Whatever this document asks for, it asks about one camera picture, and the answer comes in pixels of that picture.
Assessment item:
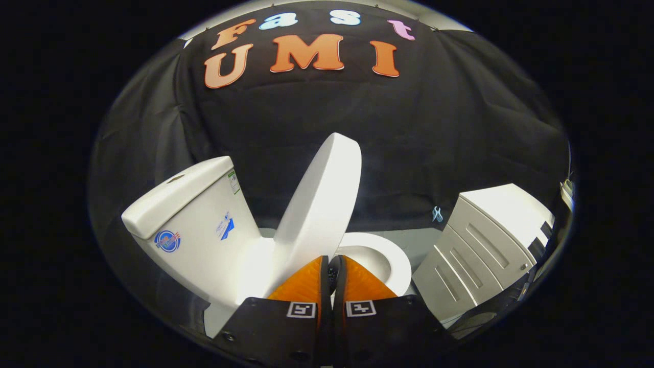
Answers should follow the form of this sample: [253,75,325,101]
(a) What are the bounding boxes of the white toilet lid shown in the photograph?
[266,133,363,300]

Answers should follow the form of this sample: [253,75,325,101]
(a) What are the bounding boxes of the white ceramic toilet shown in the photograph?
[122,156,412,339]

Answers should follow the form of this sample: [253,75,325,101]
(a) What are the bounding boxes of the white cabinet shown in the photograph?
[412,183,555,324]

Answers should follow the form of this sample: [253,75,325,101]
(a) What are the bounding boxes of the black backdrop cloth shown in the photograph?
[89,0,571,328]

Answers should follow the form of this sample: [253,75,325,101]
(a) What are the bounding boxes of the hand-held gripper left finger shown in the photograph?
[212,256,333,368]

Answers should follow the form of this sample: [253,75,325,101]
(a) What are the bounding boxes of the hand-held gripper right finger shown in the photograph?
[331,255,455,368]

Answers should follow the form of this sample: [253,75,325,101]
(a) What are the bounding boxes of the flat black pad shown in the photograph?
[526,221,554,262]

